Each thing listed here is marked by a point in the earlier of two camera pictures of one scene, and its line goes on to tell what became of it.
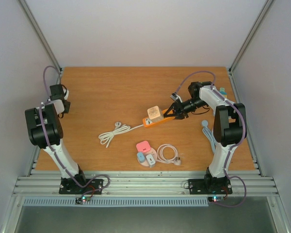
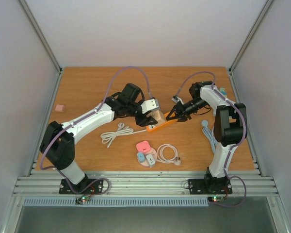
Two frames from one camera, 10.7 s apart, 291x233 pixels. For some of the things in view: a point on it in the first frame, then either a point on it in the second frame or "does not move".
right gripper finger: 171,106 to 172,118
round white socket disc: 152,152 does not move
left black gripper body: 67,110 to 139,120
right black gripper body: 179,110 does not move
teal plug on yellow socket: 222,91 does not move
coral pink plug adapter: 143,146 does not move
